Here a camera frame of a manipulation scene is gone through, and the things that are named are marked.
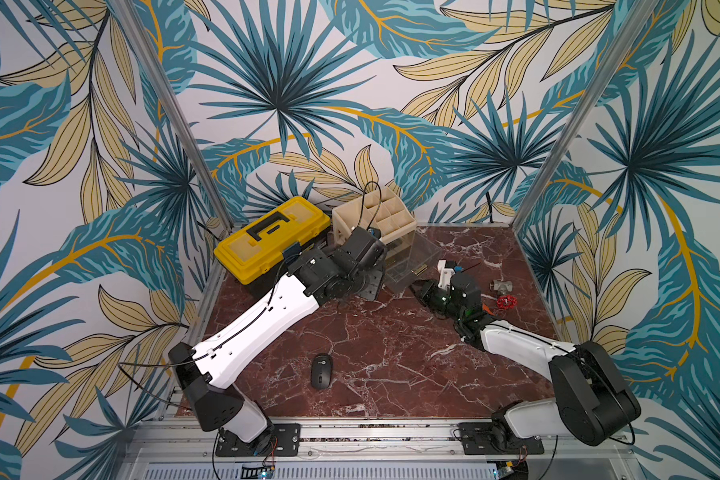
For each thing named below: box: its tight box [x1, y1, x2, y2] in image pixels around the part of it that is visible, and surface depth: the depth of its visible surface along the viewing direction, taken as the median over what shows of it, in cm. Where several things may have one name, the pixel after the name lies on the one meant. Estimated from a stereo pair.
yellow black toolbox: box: [214, 196, 331, 286], surface depth 96 cm
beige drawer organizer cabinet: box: [332, 186, 417, 245], surface depth 89 cm
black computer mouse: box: [311, 353, 333, 390], surface depth 85 cm
